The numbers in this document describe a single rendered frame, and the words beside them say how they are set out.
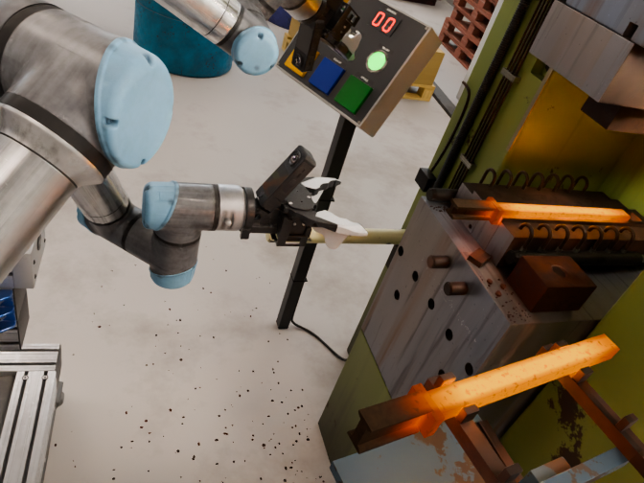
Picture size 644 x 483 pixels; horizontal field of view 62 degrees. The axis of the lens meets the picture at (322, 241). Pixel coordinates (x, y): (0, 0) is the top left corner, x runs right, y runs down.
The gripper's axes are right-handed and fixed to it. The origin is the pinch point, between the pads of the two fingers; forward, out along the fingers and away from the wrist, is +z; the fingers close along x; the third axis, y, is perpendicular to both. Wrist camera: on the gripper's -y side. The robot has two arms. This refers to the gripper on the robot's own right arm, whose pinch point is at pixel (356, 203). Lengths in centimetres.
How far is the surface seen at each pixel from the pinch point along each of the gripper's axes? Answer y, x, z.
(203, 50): 81, -270, 17
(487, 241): 6.1, 2.3, 30.7
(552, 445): 35, 32, 45
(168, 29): 72, -273, -5
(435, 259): 11.7, 1.7, 21.2
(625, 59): -34.1, 7.6, 30.8
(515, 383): -3.7, 41.0, 5.5
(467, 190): 2.2, -9.8, 30.7
